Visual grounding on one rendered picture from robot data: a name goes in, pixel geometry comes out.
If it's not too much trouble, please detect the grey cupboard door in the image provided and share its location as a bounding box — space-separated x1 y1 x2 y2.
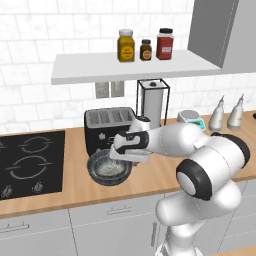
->
71 213 167 256

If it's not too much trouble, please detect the grey drawer front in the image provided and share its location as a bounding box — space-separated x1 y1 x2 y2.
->
67 193 166 229
0 209 78 256

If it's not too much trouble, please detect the grey cupboard door handle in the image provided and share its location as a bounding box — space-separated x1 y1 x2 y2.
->
150 221 159 248

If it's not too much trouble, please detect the white wall shelf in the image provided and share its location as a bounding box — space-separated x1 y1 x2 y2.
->
50 50 223 86

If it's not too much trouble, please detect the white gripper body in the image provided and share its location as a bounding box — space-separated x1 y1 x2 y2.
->
108 146 152 164

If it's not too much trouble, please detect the red spice jar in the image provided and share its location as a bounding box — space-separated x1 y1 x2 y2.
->
155 27 175 61

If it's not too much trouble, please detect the white and teal kitchen scale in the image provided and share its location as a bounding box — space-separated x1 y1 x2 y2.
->
176 109 206 130

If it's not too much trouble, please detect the small brown spice jar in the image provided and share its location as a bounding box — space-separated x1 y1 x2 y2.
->
139 38 153 62

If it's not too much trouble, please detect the black toaster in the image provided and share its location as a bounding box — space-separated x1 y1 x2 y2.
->
83 106 136 158

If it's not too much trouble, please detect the grey base cabinet run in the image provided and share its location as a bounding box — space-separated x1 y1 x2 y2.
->
194 179 256 256

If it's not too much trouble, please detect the black hob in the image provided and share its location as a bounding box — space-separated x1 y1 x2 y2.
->
0 130 66 201

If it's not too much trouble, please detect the grey wall socket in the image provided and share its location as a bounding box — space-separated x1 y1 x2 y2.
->
94 81 110 100
110 80 126 99

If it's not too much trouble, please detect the grey hob knob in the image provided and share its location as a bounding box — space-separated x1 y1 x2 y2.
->
31 181 44 193
0 185 13 198

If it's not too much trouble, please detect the grey wall cabinet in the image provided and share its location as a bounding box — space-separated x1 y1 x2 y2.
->
220 0 256 75

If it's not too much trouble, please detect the grey open cabinet door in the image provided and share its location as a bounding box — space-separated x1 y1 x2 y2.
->
187 0 240 68

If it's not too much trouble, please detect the grey drawer handle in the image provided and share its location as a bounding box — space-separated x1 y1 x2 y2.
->
0 222 31 234
106 206 133 216

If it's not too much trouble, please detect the black wire paper towel holder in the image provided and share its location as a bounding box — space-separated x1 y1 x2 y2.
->
136 78 171 130

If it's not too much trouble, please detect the yellow spice jar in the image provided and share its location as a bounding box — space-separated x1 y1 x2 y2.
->
116 28 136 63

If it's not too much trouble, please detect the dark grey bowl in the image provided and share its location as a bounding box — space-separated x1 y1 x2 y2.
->
86 148 134 187

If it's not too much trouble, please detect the white squeeze bottle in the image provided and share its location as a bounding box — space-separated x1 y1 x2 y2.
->
226 93 246 130
208 95 226 133

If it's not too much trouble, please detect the white paper towel roll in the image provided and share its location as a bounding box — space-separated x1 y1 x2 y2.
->
142 87 165 130

